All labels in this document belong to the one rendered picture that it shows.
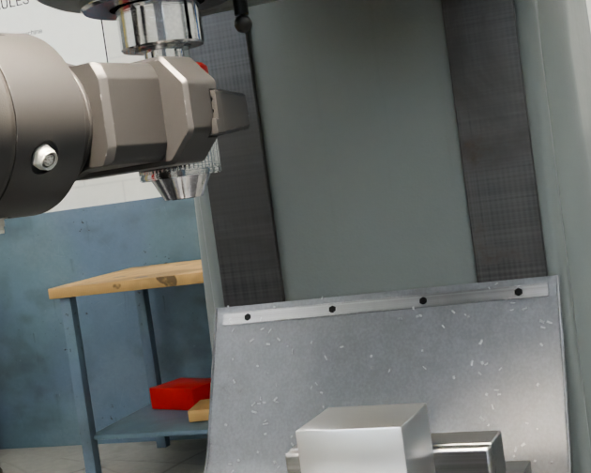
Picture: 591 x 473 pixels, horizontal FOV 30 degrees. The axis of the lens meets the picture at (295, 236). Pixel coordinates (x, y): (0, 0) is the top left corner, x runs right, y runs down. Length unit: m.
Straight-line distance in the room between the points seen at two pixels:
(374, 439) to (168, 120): 0.20
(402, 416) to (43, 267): 5.13
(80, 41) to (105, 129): 5.01
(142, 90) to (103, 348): 5.04
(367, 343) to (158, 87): 0.46
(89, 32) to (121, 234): 1.00
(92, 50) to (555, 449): 4.75
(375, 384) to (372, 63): 0.28
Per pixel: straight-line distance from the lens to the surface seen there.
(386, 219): 0.97
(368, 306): 0.97
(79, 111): 0.51
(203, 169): 0.60
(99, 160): 0.53
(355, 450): 0.58
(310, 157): 0.99
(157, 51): 0.62
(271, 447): 0.97
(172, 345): 5.39
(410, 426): 0.59
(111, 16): 0.65
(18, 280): 5.77
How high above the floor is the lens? 1.20
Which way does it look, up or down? 3 degrees down
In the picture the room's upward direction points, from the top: 8 degrees counter-clockwise
